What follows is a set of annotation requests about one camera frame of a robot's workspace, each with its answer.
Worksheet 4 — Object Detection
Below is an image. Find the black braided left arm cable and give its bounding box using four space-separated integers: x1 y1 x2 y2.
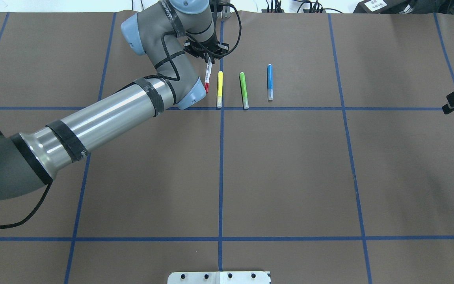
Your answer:
0 2 242 230

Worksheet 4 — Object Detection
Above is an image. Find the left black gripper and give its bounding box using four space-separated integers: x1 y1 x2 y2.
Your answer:
183 37 229 60

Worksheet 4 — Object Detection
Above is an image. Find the green highlighter pen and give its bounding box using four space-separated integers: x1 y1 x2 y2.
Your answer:
239 72 249 109

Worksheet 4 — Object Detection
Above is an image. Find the yellow highlighter pen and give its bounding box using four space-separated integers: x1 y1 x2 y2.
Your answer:
216 70 223 108

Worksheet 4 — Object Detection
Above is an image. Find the blue highlighter pen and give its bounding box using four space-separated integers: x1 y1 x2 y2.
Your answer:
267 64 274 101

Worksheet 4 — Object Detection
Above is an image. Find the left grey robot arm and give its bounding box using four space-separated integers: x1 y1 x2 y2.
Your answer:
0 0 229 201

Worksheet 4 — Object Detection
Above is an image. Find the aluminium frame post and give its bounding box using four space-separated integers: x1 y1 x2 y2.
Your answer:
209 0 232 20

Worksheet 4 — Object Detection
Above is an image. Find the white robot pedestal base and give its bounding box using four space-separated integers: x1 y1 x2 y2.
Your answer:
167 271 272 284

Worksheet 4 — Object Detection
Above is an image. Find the red marker pen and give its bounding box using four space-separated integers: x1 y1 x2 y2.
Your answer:
204 58 213 93

